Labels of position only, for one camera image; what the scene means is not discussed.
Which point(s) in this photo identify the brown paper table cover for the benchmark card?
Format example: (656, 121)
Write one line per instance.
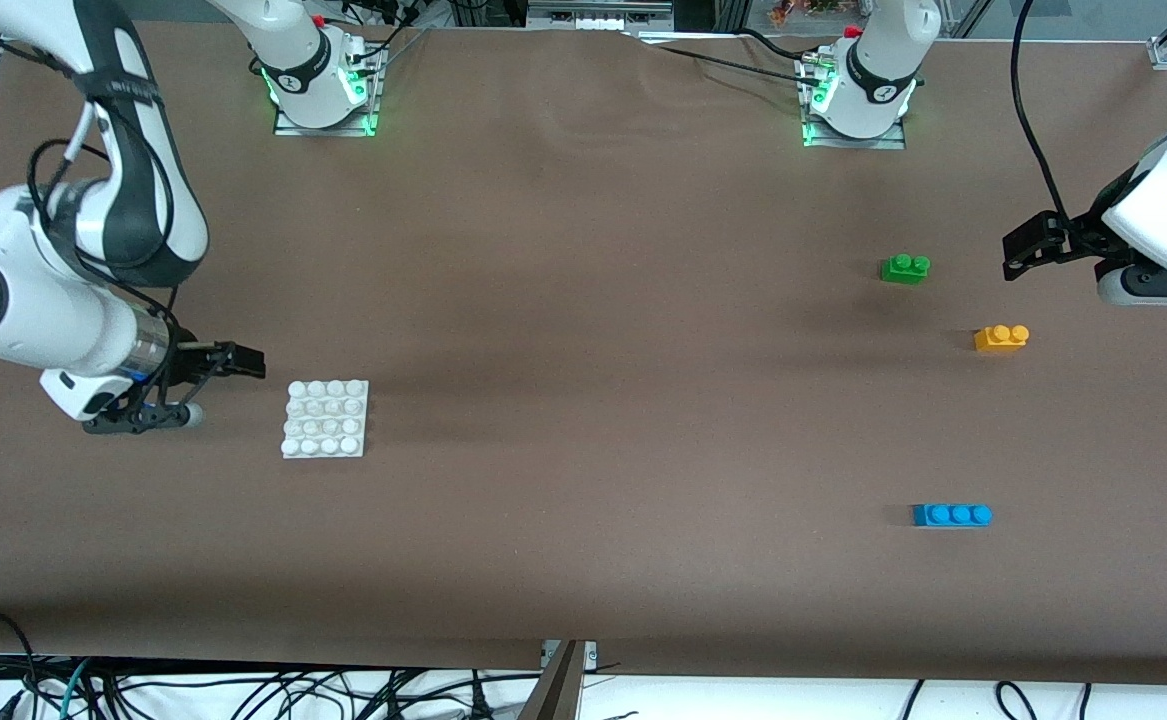
(583, 250)

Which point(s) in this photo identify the green two-stud block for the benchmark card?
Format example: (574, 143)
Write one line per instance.
(903, 270)

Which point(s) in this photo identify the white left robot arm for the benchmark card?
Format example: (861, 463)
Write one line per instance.
(883, 60)

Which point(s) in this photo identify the blue three-stud block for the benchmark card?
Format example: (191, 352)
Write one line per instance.
(948, 515)

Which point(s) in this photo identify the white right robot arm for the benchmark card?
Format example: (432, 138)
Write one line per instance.
(13, 310)

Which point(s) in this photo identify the metal table edge bracket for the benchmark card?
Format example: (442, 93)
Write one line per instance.
(558, 690)

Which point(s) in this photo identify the grey power strip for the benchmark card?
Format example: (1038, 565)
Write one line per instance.
(593, 18)

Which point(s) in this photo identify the yellow two-stud block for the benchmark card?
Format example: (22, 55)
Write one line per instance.
(999, 340)

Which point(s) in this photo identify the white studded base plate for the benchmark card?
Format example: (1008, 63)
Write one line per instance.
(325, 420)

